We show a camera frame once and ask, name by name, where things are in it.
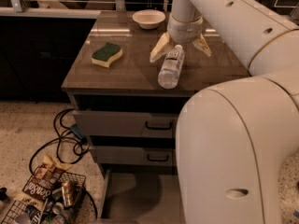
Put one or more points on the metal railing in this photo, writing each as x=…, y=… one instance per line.
x=62, y=10

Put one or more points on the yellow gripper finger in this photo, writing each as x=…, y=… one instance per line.
x=201, y=44
x=164, y=44

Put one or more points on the copper drink can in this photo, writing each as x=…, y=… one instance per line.
x=68, y=193

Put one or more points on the black wire basket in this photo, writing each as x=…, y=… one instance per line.
x=48, y=198

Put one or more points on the middle grey drawer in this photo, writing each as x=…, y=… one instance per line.
x=133, y=155

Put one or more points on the green yellow sponge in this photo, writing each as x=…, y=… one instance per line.
x=106, y=55

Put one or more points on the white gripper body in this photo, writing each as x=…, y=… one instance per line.
x=184, y=32

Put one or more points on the grey drawer cabinet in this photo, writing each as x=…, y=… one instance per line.
x=130, y=84

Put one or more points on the top grey drawer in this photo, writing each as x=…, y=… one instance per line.
x=126, y=124

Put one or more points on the blue power plug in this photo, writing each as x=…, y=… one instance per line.
x=78, y=136

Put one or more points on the clear plastic water bottle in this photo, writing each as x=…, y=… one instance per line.
x=170, y=72

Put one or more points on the grey drawer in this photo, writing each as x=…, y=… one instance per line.
x=141, y=198
x=126, y=124
x=133, y=155

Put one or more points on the brown snack bag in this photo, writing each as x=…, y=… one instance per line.
x=41, y=184

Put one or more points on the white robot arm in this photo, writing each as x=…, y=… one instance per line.
x=232, y=138

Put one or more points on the white bowl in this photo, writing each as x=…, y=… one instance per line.
x=148, y=19

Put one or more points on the bottom grey drawer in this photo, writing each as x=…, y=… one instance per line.
x=141, y=198

